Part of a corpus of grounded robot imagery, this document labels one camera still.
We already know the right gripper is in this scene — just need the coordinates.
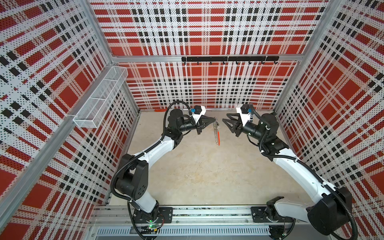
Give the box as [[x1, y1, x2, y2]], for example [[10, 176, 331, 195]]
[[224, 113, 267, 143]]

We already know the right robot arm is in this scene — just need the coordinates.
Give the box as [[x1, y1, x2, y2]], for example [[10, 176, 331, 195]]
[[223, 104, 359, 240]]

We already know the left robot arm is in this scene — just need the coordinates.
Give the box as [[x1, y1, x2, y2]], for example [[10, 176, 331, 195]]
[[110, 101, 216, 223]]

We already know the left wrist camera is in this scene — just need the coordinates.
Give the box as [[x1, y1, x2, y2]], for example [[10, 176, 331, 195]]
[[190, 105, 206, 126]]

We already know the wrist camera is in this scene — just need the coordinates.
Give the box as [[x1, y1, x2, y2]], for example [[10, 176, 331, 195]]
[[236, 104, 253, 127], [190, 105, 206, 126]]

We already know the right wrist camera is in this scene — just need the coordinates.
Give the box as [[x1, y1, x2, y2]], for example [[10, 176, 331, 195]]
[[236, 104, 253, 127]]

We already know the black wall hook rail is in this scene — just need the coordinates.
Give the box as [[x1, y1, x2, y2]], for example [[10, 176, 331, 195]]
[[181, 56, 280, 63]]

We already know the white wire mesh basket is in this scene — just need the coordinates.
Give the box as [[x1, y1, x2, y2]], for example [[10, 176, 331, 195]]
[[74, 66, 128, 129]]

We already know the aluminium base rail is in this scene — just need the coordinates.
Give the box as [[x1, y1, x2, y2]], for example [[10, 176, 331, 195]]
[[88, 205, 334, 238]]

